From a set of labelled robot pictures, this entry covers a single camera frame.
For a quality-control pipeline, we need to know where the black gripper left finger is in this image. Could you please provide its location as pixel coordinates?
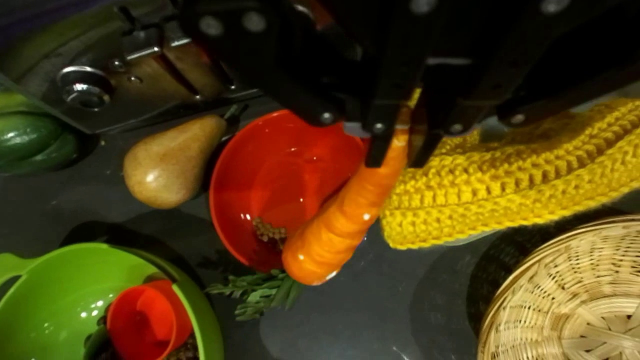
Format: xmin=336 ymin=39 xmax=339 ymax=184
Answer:
xmin=179 ymin=0 xmax=388 ymax=169

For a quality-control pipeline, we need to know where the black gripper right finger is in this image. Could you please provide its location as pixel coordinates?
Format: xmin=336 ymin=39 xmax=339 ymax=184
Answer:
xmin=412 ymin=0 xmax=640 ymax=166

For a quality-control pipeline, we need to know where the orange carrot with green top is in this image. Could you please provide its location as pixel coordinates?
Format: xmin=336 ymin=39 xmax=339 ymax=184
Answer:
xmin=204 ymin=87 xmax=426 ymax=324

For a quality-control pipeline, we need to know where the red bowl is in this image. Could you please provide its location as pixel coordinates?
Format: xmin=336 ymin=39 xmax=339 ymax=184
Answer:
xmin=207 ymin=110 xmax=365 ymax=272

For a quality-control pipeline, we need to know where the green mixing bowl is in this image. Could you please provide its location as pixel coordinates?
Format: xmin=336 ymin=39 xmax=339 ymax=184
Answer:
xmin=0 ymin=243 xmax=223 ymax=360

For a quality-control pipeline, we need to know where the yellow knitted cloth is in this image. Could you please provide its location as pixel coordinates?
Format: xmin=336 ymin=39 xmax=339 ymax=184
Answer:
xmin=382 ymin=99 xmax=640 ymax=251

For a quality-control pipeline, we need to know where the silver toaster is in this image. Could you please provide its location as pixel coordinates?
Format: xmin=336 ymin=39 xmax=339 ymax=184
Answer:
xmin=0 ymin=13 xmax=260 ymax=134

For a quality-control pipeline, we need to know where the woven wicker basket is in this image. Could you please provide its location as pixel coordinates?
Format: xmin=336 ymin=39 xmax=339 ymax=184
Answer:
xmin=475 ymin=215 xmax=640 ymax=360

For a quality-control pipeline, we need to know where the green bell pepper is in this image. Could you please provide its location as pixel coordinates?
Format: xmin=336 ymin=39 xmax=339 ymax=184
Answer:
xmin=0 ymin=90 xmax=81 ymax=176

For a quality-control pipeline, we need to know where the small red cup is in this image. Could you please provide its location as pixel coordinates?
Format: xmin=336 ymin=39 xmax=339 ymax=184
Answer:
xmin=106 ymin=280 xmax=192 ymax=360

